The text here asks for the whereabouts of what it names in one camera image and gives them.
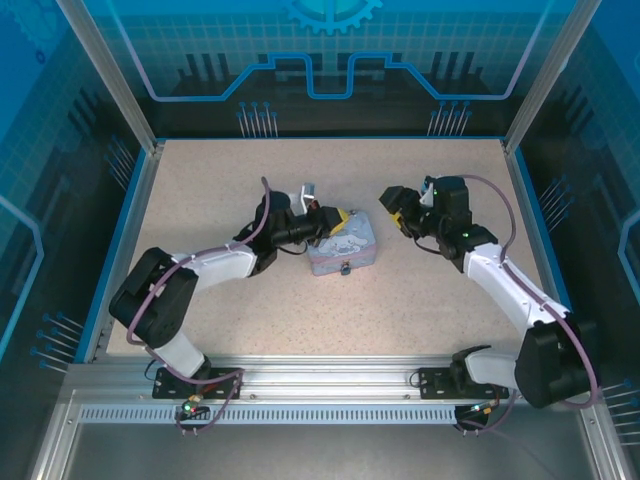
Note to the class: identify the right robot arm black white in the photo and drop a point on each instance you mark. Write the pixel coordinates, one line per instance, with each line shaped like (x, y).
(487, 265)

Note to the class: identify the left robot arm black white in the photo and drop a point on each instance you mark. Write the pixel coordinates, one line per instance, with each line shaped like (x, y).
(150, 305)

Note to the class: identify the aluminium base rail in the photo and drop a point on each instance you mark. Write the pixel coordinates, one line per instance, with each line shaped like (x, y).
(325, 380)

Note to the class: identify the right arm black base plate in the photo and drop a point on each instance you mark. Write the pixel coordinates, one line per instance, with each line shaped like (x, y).
(435, 385)

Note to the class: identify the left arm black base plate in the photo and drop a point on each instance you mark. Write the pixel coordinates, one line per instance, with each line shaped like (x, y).
(172, 387)

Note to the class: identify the aluminium side rail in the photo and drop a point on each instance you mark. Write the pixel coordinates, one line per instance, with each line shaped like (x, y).
(522, 200)
(129, 240)

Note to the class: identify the grey metal shelf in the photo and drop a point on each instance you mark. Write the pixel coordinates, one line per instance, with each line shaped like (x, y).
(325, 455)

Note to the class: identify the small padlock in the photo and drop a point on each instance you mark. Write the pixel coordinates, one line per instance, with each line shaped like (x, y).
(345, 269)

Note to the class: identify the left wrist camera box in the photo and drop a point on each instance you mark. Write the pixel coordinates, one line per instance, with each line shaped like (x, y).
(307, 196)

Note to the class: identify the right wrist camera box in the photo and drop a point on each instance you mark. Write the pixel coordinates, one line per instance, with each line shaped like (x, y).
(427, 196)

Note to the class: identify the pastel cartoon tin box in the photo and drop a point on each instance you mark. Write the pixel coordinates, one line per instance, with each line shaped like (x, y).
(345, 245)

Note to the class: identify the aluminium frame post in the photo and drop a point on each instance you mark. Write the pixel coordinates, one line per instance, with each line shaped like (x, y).
(540, 85)
(120, 90)

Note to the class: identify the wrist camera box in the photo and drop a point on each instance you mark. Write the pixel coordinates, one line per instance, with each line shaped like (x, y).
(427, 196)
(307, 196)

